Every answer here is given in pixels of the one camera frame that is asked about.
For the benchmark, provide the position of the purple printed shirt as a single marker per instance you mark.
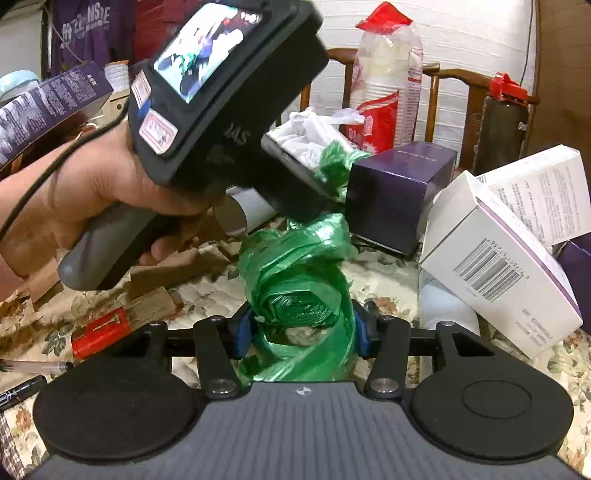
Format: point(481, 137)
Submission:
point(92, 27)

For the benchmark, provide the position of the clear pen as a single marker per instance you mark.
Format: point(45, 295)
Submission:
point(32, 366)

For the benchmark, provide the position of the black marker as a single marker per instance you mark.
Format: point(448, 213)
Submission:
point(23, 391)

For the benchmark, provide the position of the plaid cloth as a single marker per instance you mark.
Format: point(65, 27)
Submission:
point(14, 447)

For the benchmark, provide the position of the person's left hand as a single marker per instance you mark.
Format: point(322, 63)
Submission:
point(87, 184)

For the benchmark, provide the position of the brown cardboard piece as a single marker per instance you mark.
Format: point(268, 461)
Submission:
point(154, 295)

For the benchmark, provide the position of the white plastic bag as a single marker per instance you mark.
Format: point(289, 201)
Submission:
point(307, 131)

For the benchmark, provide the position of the white jar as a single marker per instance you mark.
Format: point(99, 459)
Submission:
point(116, 76)

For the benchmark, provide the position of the white tube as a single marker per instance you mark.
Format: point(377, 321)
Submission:
point(249, 207)

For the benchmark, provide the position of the person's left forearm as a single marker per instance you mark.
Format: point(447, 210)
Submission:
point(11, 217)

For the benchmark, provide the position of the white box with barcode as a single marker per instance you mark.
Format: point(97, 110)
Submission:
point(503, 258)

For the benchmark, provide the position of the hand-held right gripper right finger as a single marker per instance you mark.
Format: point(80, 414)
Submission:
point(362, 334)

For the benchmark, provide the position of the dark blue printed box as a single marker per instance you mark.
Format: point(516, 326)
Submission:
point(51, 104)

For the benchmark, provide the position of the white box with printed text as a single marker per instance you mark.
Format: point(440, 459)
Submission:
point(540, 189)

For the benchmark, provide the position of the light blue lid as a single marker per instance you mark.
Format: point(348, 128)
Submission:
point(16, 85)

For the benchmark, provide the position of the green plastic bag roll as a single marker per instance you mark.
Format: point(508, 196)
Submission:
point(295, 277)

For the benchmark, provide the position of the dark purple box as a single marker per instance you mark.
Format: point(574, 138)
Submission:
point(392, 198)
point(577, 267)

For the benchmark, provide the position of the clear cup sleeve red label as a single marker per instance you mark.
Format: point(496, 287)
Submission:
point(385, 83)

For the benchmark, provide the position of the dark bottle with red cap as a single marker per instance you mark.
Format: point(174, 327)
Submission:
point(501, 134)

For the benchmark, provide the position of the wooden chair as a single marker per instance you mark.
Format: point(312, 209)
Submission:
point(455, 76)

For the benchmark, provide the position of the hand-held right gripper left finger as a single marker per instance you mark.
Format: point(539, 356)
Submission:
point(241, 337)

